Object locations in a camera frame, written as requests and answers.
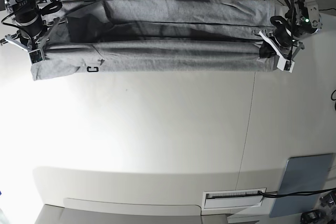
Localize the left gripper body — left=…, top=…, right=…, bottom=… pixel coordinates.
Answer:
left=253, top=28, right=304, bottom=60

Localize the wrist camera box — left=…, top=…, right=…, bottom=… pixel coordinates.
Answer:
left=28, top=48, right=45, bottom=65
left=277, top=57, right=295, bottom=73

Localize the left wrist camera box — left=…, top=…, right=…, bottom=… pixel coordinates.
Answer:
left=277, top=57, right=295, bottom=73

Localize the black device bottom right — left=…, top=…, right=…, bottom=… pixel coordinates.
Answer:
left=300, top=210, right=323, bottom=224

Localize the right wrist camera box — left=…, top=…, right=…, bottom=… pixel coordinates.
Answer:
left=28, top=48, right=45, bottom=65

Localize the blue-grey flat panel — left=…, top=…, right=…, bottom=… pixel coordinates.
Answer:
left=269, top=153, right=334, bottom=218

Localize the black cable on table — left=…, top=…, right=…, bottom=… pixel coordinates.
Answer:
left=258, top=188, right=336, bottom=199

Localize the grey T-shirt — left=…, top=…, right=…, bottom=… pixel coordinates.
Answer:
left=31, top=0, right=276, bottom=80

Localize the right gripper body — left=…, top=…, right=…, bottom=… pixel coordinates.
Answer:
left=1, top=16, right=61, bottom=54

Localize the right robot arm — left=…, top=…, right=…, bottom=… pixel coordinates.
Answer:
left=1, top=0, right=62, bottom=50

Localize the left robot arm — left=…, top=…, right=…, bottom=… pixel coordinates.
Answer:
left=259, top=0, right=322, bottom=61

